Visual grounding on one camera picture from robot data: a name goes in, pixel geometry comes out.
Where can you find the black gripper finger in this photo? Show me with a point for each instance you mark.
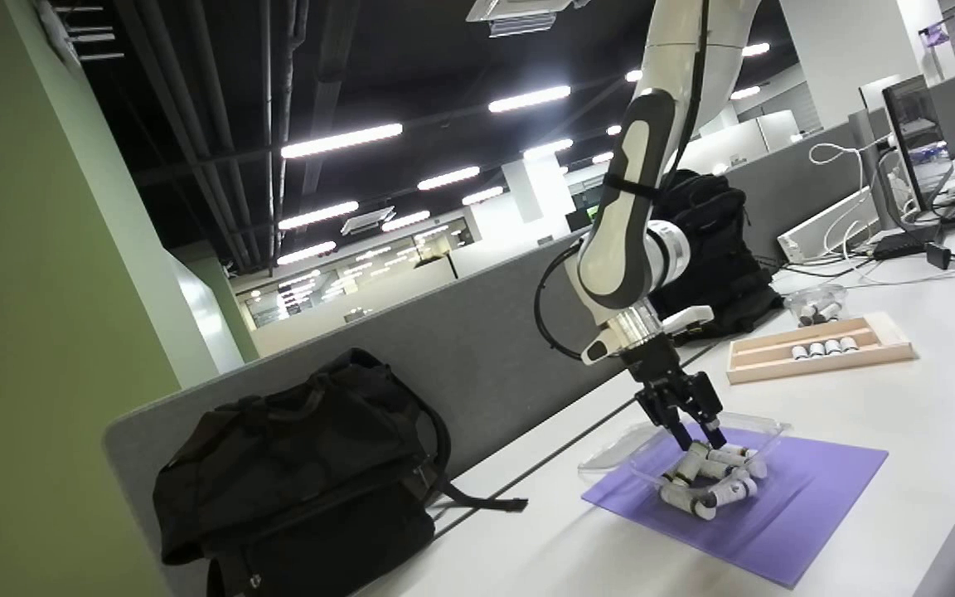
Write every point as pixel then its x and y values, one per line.
pixel 709 416
pixel 668 424

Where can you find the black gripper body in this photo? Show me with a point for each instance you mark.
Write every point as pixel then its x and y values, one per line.
pixel 664 377

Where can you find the small white bottle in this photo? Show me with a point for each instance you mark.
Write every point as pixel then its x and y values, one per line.
pixel 735 452
pixel 718 479
pixel 728 499
pixel 699 458
pixel 675 479
pixel 756 470
pixel 682 502

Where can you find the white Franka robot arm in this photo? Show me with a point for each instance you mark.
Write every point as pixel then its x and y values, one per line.
pixel 636 209

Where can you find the white bottle in wooden tray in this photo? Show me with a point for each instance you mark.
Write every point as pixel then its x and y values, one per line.
pixel 800 352
pixel 831 349
pixel 812 349

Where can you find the wooden tray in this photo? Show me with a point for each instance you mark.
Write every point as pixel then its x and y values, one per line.
pixel 819 352

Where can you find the purple mat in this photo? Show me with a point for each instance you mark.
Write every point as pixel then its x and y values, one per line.
pixel 795 508

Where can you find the round clear plastic tub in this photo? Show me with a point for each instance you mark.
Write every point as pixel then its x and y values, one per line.
pixel 818 303

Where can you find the grey desk partition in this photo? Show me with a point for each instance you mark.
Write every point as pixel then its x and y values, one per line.
pixel 477 344

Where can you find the black power adapter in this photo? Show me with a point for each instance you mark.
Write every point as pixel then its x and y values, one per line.
pixel 895 243

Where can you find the ceiling fluorescent light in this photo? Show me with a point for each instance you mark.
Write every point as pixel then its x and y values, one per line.
pixel 447 176
pixel 341 142
pixel 529 97
pixel 320 214
pixel 306 255

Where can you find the black laptop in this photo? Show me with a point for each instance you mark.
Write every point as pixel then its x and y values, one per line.
pixel 925 143

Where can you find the black duffel bag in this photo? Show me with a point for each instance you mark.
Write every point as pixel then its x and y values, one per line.
pixel 300 475

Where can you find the ceiling air conditioner unit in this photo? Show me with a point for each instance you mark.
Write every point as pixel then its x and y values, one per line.
pixel 520 14

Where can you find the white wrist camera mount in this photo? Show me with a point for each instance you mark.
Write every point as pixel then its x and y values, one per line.
pixel 684 320

